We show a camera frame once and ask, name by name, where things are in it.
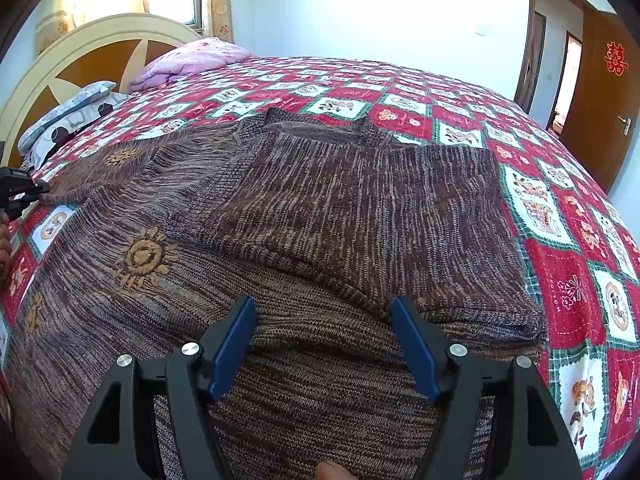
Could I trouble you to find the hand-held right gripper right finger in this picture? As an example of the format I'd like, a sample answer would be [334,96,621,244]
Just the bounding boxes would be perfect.
[391,296,584,480]

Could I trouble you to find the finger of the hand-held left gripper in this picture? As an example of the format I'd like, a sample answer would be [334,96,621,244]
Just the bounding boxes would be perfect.
[0,195,35,222]
[0,166,51,198]

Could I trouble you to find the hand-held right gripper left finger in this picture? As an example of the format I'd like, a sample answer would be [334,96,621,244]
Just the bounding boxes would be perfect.
[60,295,259,480]

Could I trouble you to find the brown knit sweater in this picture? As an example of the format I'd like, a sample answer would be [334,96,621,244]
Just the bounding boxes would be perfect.
[7,107,549,480]

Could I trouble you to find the person's left hand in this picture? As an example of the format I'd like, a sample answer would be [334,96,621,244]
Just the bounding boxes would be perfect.
[0,222,12,284]

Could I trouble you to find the person's right hand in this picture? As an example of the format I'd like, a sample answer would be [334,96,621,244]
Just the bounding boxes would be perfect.
[316,461,354,480]

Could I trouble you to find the white pillow with black dots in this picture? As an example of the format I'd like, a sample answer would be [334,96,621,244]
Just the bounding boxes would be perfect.
[22,92,132,168]

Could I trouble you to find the grey patterned pillow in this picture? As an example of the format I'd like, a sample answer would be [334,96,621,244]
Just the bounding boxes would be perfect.
[17,80,119,153]

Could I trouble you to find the cream and brown headboard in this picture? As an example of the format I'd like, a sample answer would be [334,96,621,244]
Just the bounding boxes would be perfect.
[0,12,203,171]

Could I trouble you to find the red printed blanket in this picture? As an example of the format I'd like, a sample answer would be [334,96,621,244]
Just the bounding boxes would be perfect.
[0,52,640,480]

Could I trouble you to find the pink pillow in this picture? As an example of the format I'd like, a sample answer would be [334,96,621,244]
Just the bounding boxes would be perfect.
[131,36,253,94]

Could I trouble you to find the brown wooden door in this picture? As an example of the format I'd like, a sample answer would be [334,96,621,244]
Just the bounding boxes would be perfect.
[557,7,640,196]

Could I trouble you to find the dark wooden door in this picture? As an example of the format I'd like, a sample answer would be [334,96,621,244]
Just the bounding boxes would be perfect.
[515,10,547,109]

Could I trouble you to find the red paper door decoration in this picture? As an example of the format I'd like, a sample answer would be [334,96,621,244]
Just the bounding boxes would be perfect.
[603,42,629,74]

